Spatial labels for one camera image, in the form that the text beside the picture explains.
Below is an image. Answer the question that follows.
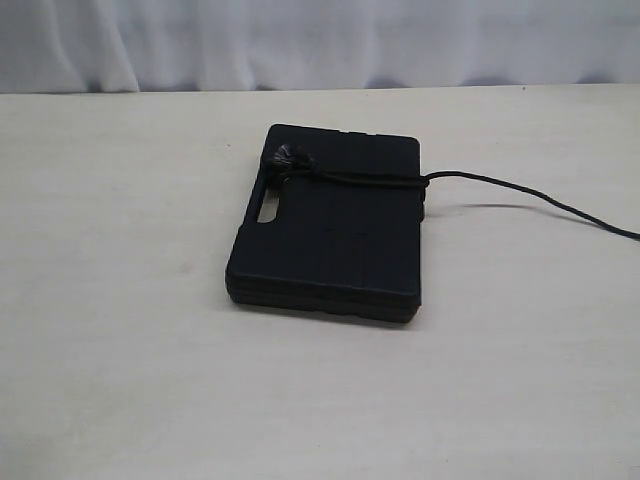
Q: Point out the black plastic carrying case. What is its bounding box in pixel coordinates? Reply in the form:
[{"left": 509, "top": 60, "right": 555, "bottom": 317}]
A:
[{"left": 225, "top": 124, "right": 425, "bottom": 324}]

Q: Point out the black cord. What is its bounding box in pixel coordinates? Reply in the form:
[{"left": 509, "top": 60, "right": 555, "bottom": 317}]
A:
[{"left": 264, "top": 143, "right": 640, "bottom": 239}]

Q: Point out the white backdrop curtain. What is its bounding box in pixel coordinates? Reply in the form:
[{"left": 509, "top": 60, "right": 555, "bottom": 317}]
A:
[{"left": 1, "top": 1, "right": 639, "bottom": 93}]

